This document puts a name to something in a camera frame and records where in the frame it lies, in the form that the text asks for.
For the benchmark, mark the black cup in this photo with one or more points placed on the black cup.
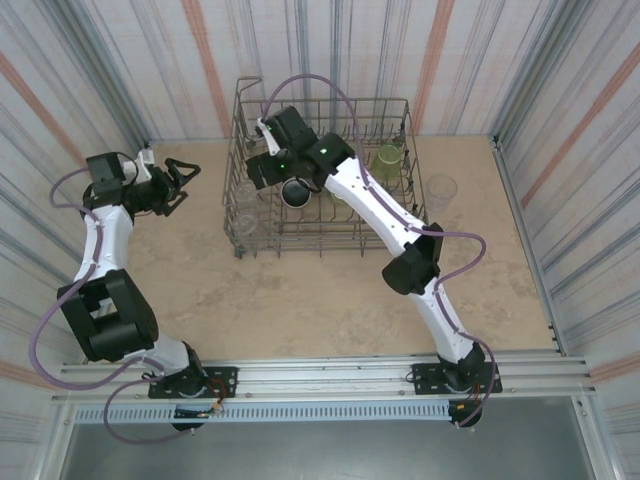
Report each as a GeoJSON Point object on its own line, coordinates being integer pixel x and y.
{"type": "Point", "coordinates": [296, 194]}

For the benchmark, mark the bright green plastic cup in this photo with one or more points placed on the bright green plastic cup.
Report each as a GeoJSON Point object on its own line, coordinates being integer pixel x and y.
{"type": "Point", "coordinates": [387, 164]}

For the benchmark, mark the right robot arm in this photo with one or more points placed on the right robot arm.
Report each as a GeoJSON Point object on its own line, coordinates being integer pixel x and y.
{"type": "Point", "coordinates": [355, 197]}

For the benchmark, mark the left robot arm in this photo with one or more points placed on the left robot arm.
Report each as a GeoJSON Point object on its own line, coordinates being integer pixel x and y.
{"type": "Point", "coordinates": [112, 240]}

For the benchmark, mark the tall clear plastic cup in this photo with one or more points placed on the tall clear plastic cup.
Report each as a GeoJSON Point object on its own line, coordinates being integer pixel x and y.
{"type": "Point", "coordinates": [441, 192]}

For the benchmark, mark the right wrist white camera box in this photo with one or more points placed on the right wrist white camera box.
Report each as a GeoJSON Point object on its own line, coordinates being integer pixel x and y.
{"type": "Point", "coordinates": [272, 147]}

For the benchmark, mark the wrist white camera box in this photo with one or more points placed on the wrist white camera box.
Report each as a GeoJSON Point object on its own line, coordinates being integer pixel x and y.
{"type": "Point", "coordinates": [142, 167]}
{"type": "Point", "coordinates": [272, 147]}

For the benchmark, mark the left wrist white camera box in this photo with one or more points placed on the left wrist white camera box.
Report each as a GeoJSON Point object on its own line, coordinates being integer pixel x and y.
{"type": "Point", "coordinates": [142, 167]}

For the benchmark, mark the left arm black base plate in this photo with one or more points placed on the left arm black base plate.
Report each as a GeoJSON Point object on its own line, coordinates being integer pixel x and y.
{"type": "Point", "coordinates": [222, 380]}

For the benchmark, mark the aluminium mounting rail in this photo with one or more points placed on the aluminium mounting rail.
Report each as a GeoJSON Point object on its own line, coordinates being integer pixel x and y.
{"type": "Point", "coordinates": [325, 382]}

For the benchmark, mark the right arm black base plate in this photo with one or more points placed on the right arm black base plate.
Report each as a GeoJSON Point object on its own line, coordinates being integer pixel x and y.
{"type": "Point", "coordinates": [425, 380]}

